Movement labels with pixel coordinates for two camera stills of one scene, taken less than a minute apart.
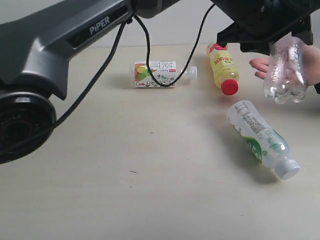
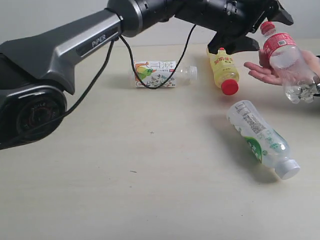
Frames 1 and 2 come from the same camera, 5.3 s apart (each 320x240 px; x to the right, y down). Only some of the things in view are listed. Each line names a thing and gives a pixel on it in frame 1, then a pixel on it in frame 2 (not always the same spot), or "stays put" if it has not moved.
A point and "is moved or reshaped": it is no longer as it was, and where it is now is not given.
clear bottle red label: x=286 y=78 is moved or reshaped
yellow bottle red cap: x=226 y=75 stays put
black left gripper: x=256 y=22 → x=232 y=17
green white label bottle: x=267 y=145 stays put
